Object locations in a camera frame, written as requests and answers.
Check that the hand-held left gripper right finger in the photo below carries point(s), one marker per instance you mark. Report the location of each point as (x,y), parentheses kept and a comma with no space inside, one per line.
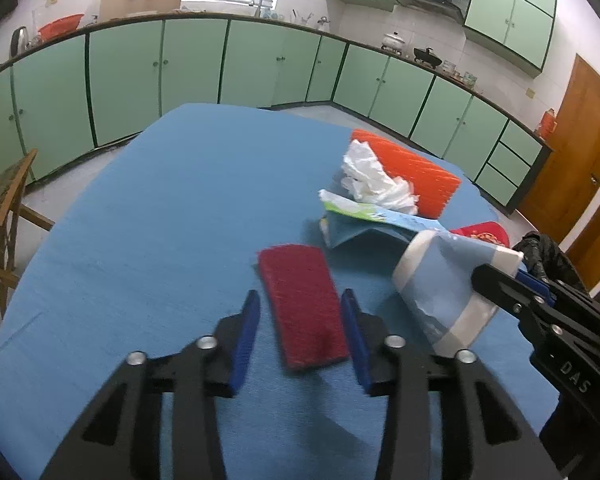
(356,350)

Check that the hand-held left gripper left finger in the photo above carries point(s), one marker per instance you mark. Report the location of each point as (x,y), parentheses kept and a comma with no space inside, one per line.
(242,350)

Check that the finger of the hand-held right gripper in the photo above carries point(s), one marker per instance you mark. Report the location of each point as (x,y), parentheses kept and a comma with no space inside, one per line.
(505,292)
(535,282)

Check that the bin with black bag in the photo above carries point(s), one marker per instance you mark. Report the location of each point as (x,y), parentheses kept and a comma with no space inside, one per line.
(545,250)

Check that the dark red scouring pad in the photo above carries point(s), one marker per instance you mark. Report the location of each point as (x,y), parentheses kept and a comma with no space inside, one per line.
(302,305)

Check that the red pouch with gold print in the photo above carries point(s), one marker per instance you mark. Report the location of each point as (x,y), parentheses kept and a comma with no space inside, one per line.
(480,232)

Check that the white blue tissue packet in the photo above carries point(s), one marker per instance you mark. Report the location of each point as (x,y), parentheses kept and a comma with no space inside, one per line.
(350,210)

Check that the long orange foam net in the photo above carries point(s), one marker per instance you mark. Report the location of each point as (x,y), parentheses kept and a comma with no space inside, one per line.
(425,175)

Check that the blue scalloped mat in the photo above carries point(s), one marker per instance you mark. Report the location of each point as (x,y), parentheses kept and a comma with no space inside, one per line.
(155,235)

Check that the red thermos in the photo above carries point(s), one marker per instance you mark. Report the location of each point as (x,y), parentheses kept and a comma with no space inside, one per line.
(547,125)

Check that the white crumpled tissue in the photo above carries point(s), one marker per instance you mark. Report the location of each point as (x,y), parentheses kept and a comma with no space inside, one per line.
(370,180)

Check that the glass jar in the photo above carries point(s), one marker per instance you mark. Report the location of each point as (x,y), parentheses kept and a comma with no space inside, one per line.
(470,79)
(449,67)

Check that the black wok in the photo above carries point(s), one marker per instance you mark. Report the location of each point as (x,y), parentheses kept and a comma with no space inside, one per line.
(426,56)

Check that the white cooking pot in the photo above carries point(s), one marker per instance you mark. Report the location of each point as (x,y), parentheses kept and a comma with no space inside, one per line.
(394,41)

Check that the wooden chair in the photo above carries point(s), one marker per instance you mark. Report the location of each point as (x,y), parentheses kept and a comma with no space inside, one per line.
(5,195)

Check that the green base cabinets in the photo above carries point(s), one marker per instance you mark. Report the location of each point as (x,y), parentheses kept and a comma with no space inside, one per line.
(190,60)

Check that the red plastic basin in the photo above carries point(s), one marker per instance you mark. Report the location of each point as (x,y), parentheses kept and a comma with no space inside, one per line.
(60,26)

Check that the metal kettle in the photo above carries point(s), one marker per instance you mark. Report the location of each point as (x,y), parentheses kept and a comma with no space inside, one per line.
(19,40)

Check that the green wall cabinets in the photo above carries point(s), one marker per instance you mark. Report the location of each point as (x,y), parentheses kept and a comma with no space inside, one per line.
(495,10)

